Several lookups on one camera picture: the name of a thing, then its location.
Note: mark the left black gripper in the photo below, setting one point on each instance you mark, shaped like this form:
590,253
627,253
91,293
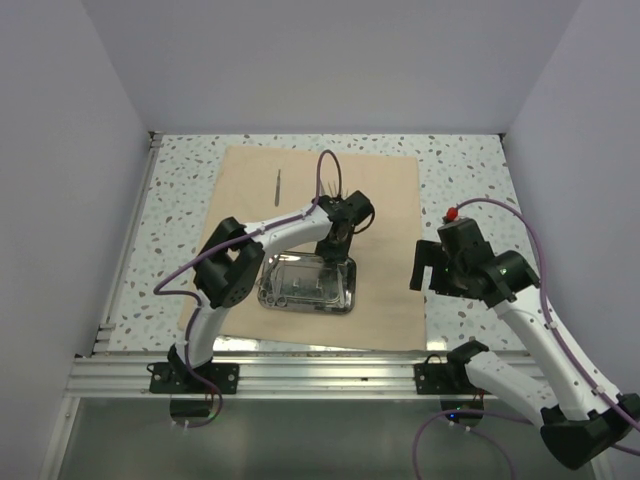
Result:
339,254

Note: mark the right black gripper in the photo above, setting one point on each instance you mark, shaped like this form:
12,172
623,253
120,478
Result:
426,254

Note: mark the steel instrument tray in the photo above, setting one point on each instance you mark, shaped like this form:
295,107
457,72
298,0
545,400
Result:
309,284

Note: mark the beige cloth wrap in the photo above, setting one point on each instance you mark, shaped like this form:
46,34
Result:
387,315

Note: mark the steel forceps with rings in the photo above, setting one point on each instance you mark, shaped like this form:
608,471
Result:
269,283

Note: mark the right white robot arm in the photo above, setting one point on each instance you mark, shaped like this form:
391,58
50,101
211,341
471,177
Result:
577,410

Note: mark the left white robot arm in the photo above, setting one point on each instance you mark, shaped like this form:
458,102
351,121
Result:
227,268

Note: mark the steel surgical scissors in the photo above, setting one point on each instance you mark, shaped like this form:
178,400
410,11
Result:
280,300

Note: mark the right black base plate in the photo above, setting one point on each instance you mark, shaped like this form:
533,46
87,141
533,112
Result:
434,376

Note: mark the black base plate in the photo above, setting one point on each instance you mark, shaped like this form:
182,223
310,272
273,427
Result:
173,377
434,376

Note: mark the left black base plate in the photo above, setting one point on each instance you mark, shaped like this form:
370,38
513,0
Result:
173,377

